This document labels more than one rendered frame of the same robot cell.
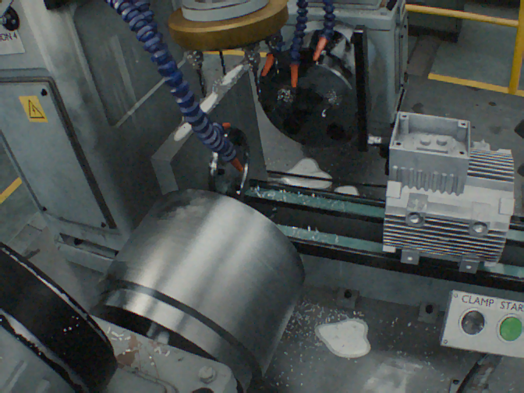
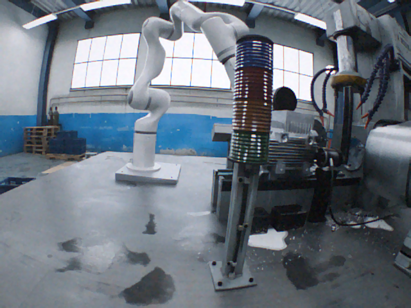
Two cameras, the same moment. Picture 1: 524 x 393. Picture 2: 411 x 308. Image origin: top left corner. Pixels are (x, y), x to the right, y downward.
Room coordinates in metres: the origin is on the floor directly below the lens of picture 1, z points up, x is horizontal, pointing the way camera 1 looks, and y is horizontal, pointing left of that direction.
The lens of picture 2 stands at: (0.84, -0.88, 1.08)
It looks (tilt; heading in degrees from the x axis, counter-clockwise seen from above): 9 degrees down; 142
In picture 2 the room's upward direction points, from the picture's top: 4 degrees clockwise
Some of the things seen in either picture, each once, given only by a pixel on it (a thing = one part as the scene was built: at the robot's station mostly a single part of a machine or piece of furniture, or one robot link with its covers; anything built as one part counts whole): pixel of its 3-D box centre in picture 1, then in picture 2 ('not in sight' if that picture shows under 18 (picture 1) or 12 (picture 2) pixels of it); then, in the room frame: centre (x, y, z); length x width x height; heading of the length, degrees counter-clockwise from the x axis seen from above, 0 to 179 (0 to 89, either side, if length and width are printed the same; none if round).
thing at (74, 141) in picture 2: not in sight; (67, 144); (-5.25, -1.29, 0.39); 1.20 x 0.80 x 0.79; 64
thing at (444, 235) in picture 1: (448, 200); (280, 149); (0.51, -0.30, 1.01); 0.20 x 0.19 x 0.19; 62
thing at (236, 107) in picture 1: (207, 179); (358, 163); (0.74, 0.10, 0.97); 0.30 x 0.11 x 0.34; 151
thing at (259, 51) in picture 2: not in sight; (254, 59); (0.66, -0.65, 1.19); 0.06 x 0.06 x 0.04
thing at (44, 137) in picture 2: not in sight; (41, 139); (-6.46, -2.37, 0.45); 1.26 x 0.86 x 0.89; 56
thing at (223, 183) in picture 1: (231, 167); (352, 154); (0.71, 0.04, 1.02); 0.15 x 0.02 x 0.15; 151
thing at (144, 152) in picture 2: not in sight; (144, 150); (-0.13, -0.54, 0.93); 0.19 x 0.19 x 0.18
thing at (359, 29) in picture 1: (363, 91); (347, 125); (0.71, -0.21, 1.12); 0.04 x 0.03 x 0.26; 61
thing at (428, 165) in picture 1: (430, 152); (292, 123); (0.53, -0.27, 1.11); 0.12 x 0.11 x 0.07; 62
